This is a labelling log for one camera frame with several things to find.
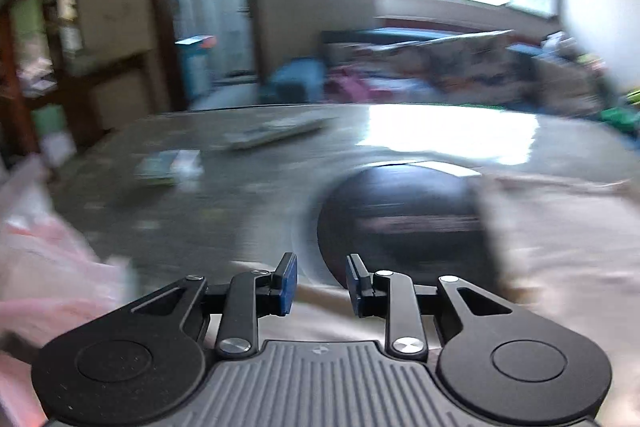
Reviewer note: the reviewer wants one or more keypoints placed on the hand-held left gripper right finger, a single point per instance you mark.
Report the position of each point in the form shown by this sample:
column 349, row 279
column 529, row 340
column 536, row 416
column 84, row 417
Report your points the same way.
column 354, row 287

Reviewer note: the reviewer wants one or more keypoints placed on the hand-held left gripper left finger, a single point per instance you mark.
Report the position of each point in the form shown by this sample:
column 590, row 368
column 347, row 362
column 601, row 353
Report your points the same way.
column 288, row 284

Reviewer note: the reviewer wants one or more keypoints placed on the cream long-sleeve garment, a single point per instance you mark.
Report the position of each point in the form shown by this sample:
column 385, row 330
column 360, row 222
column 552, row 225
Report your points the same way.
column 560, row 257

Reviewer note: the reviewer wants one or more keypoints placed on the black round induction cooktop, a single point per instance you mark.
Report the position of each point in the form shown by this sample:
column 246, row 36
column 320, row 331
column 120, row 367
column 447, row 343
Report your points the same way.
column 400, row 212

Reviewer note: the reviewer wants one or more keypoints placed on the white remote control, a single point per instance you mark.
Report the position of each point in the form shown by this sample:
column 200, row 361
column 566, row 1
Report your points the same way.
column 275, row 133

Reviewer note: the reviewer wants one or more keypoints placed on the small clear plastic box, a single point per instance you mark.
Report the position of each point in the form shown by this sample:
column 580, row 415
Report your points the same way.
column 167, row 167

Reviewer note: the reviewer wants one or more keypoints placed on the pink cloth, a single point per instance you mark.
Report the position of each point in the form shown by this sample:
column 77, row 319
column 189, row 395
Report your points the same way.
column 347, row 84

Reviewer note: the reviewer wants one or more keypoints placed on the blue sofa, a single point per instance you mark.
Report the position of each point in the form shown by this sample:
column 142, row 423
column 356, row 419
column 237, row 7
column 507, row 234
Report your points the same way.
column 295, row 79

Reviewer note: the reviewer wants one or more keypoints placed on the long butterfly print cushion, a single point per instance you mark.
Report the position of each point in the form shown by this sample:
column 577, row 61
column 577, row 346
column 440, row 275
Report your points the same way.
column 395, row 57

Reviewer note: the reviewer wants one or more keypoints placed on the blue toy box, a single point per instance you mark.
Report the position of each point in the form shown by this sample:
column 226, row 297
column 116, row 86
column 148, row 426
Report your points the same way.
column 192, row 67

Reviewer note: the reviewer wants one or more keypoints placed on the pink white tissue pack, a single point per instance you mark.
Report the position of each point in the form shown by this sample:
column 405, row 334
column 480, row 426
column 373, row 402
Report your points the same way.
column 45, row 267

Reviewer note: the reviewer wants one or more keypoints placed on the square butterfly print cushion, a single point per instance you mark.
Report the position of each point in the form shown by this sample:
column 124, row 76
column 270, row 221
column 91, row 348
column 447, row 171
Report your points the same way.
column 475, row 57

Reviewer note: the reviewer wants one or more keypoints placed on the green bowl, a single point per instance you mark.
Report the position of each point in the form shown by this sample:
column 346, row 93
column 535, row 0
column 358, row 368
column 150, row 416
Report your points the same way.
column 622, row 117

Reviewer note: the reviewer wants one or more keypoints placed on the dark wooden shelf cabinet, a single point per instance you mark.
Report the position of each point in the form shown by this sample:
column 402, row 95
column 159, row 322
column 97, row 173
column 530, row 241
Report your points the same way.
column 30, row 57

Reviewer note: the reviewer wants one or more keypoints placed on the dark wooden door frame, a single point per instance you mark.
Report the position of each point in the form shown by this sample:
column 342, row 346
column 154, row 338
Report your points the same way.
column 157, row 7

